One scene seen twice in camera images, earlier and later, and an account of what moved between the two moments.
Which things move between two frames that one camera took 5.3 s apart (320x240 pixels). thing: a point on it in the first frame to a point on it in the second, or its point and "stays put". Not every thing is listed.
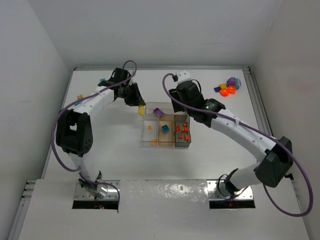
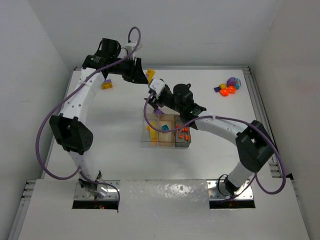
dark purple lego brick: [158, 111] stays put
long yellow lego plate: [141, 110] to [153, 133]
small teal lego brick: [165, 128] stays put
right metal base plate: [217, 190] stays put
